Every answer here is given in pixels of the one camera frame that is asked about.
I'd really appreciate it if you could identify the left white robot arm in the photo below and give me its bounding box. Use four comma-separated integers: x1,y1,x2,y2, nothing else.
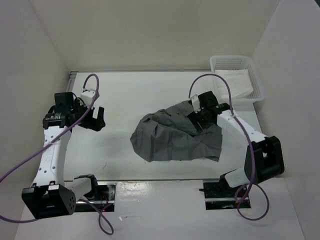
21,89,106,220

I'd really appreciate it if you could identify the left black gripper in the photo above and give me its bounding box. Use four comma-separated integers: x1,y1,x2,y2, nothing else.
70,98,105,132

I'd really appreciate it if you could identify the grey pleated skirt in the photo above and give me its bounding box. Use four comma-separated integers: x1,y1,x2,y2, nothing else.
130,100,223,162

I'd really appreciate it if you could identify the white plastic basket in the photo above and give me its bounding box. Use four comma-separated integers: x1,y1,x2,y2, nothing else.
209,55,265,104

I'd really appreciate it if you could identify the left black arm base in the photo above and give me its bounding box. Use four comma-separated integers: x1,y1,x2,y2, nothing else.
75,181,117,213

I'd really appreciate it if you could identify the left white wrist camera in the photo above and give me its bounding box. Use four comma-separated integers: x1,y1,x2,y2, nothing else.
80,89,100,109

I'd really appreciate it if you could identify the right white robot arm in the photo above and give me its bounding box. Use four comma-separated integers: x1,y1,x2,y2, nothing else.
187,91,285,197

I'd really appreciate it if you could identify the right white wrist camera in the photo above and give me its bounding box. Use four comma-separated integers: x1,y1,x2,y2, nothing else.
189,94,202,114

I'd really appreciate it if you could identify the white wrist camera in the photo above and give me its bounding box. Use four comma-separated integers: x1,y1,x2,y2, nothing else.
80,89,100,109
189,94,202,114

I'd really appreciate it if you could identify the aluminium table edge rail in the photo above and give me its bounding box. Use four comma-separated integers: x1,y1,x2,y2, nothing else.
39,71,80,182

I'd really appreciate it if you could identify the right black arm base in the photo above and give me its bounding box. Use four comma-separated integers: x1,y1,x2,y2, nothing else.
199,179,239,210

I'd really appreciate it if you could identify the white folded cloth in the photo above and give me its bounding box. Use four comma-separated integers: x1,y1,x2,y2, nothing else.
214,69,254,99

